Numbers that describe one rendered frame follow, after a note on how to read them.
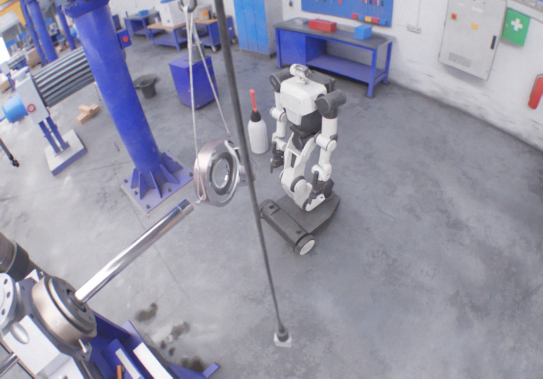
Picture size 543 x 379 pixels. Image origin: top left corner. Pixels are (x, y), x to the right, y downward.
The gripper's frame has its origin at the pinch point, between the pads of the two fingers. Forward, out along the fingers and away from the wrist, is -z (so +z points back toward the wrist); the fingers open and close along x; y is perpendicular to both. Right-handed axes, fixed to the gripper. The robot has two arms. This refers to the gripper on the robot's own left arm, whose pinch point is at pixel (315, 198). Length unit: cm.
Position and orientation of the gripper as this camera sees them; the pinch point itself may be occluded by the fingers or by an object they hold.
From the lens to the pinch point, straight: 204.4
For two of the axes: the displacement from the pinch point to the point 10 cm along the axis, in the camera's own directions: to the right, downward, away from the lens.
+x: -7.8, 3.4, -5.3
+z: 0.8, -7.9, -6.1
